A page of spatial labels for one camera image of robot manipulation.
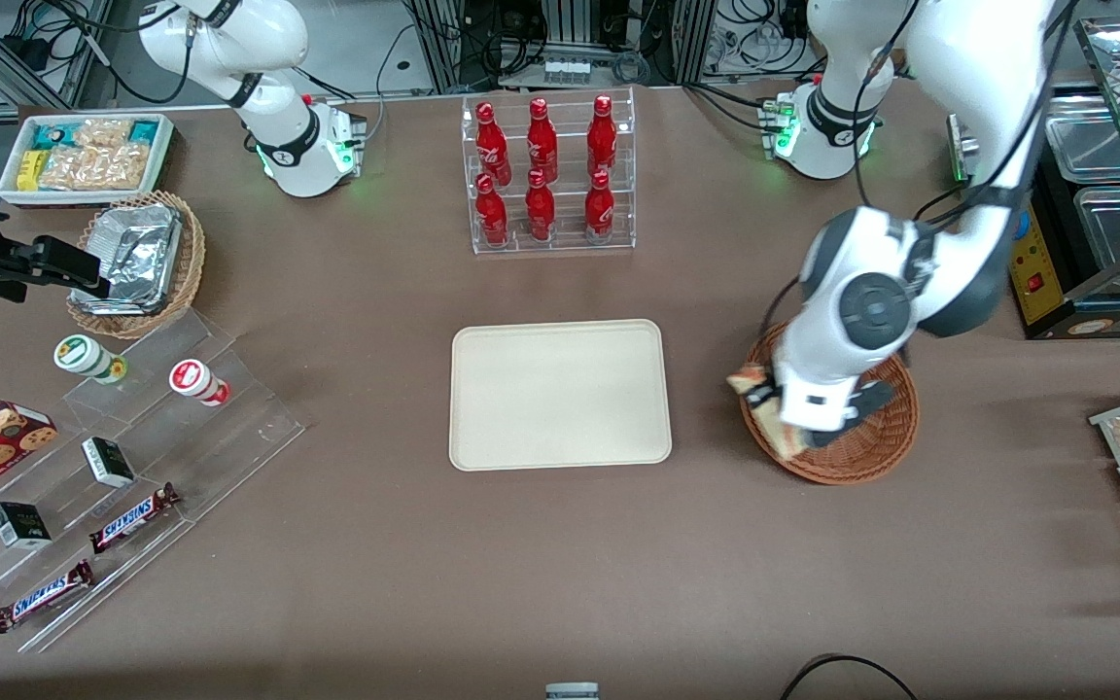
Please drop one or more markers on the triangle sandwich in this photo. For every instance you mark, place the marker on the triangle sandwich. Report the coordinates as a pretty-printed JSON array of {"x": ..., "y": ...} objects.
[{"x": 784, "y": 439}]

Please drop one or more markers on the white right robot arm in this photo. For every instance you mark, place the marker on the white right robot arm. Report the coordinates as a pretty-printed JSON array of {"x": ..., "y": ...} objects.
[{"x": 268, "y": 49}]

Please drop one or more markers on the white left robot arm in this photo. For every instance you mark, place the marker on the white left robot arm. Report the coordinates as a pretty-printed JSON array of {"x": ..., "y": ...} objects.
[{"x": 968, "y": 58}]

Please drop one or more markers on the brown wicker basket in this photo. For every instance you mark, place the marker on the brown wicker basket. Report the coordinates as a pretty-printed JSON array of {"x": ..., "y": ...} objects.
[{"x": 871, "y": 452}]

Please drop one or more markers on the light wicker basket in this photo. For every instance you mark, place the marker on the light wicker basket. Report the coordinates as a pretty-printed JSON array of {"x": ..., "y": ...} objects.
[{"x": 192, "y": 258}]

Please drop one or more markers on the cream plastic serving tray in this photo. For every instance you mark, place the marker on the cream plastic serving tray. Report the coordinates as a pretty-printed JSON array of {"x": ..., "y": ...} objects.
[{"x": 560, "y": 394}]

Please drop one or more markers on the white snack bin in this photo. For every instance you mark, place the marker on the white snack bin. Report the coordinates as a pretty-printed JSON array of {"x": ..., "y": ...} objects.
[{"x": 6, "y": 190}]

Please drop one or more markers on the aluminium foil container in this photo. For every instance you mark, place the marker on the aluminium foil container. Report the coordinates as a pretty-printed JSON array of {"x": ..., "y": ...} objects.
[{"x": 137, "y": 253}]

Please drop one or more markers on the green lid sunflower cup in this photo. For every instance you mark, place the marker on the green lid sunflower cup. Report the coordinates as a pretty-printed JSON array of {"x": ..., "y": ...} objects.
[{"x": 82, "y": 355}]

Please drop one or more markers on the yellow snack packet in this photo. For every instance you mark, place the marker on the yellow snack packet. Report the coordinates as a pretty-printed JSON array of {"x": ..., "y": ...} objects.
[{"x": 30, "y": 168}]

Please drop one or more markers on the clear cracker bag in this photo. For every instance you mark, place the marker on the clear cracker bag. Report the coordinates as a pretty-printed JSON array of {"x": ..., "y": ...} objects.
[
  {"x": 103, "y": 133},
  {"x": 93, "y": 169}
]

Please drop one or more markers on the teal snack packet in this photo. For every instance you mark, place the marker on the teal snack packet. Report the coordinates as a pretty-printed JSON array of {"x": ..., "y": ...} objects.
[
  {"x": 144, "y": 129},
  {"x": 52, "y": 134}
]

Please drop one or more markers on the red lid yogurt cup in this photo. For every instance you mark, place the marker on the red lid yogurt cup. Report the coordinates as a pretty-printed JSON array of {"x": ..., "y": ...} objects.
[{"x": 195, "y": 379}]

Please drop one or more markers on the small black carton box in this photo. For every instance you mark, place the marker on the small black carton box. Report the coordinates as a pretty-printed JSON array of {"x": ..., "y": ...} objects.
[
  {"x": 20, "y": 525},
  {"x": 108, "y": 462}
]

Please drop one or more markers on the black food warmer cabinet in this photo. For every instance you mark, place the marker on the black food warmer cabinet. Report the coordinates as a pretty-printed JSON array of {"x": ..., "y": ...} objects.
[{"x": 1036, "y": 282}]

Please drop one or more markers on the clear acrylic stepped shelf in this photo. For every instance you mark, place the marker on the clear acrylic stepped shelf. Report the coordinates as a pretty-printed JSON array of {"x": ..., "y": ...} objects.
[{"x": 229, "y": 428}]

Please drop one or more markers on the clear acrylic bottle rack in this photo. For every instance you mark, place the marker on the clear acrylic bottle rack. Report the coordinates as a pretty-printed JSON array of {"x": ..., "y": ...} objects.
[{"x": 565, "y": 243}]

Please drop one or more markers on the red cola bottle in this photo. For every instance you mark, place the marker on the red cola bottle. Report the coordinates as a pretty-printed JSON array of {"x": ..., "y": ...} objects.
[
  {"x": 599, "y": 206},
  {"x": 542, "y": 141},
  {"x": 602, "y": 136},
  {"x": 491, "y": 141},
  {"x": 492, "y": 212},
  {"x": 540, "y": 208}
]

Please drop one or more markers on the Snickers chocolate bar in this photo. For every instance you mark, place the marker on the Snickers chocolate bar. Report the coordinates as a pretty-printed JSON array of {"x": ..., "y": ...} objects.
[
  {"x": 132, "y": 517},
  {"x": 42, "y": 595}
]

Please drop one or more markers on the small grey device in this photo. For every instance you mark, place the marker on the small grey device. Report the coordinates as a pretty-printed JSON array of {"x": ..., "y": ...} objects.
[{"x": 572, "y": 692}]

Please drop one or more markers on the white power strip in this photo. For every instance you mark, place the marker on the white power strip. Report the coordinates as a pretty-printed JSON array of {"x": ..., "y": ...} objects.
[{"x": 565, "y": 70}]

